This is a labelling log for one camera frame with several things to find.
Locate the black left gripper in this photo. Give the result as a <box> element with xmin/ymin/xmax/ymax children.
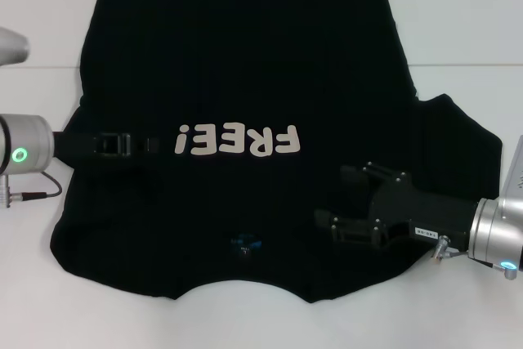
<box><xmin>51</xmin><ymin>131</ymin><xmax>161</xmax><ymax>162</ymax></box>

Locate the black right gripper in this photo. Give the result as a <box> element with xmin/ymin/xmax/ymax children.
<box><xmin>314</xmin><ymin>162</ymin><xmax>477</xmax><ymax>253</ymax></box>

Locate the black shirt with FREE print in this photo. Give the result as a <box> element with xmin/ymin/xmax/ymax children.
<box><xmin>49</xmin><ymin>0</ymin><xmax>503</xmax><ymax>315</ymax></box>

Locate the right arm cable with plug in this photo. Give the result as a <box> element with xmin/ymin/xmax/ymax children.
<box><xmin>431</xmin><ymin>233</ymin><xmax>469</xmax><ymax>261</ymax></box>

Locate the arm cable with plug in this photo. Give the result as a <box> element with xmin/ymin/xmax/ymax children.
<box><xmin>0</xmin><ymin>170</ymin><xmax>63</xmax><ymax>204</ymax></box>
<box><xmin>431</xmin><ymin>233</ymin><xmax>469</xmax><ymax>261</ymax></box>

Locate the left arm cable with plug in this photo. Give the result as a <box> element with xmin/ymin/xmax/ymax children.
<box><xmin>0</xmin><ymin>170</ymin><xmax>63</xmax><ymax>204</ymax></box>

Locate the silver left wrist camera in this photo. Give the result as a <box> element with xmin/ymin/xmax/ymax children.
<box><xmin>0</xmin><ymin>28</ymin><xmax>32</xmax><ymax>66</ymax></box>

